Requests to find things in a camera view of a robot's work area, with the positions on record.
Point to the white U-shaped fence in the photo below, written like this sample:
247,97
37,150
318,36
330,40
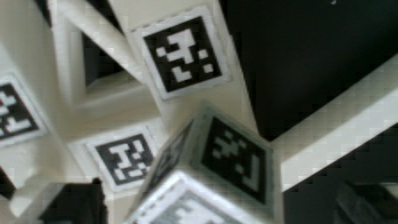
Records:
348,121

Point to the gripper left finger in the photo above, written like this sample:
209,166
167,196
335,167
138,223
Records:
76,207

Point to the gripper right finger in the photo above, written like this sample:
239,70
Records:
366,204

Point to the white nut cube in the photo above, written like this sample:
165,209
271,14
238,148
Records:
209,181

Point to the white chair back frame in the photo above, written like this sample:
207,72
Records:
74,95

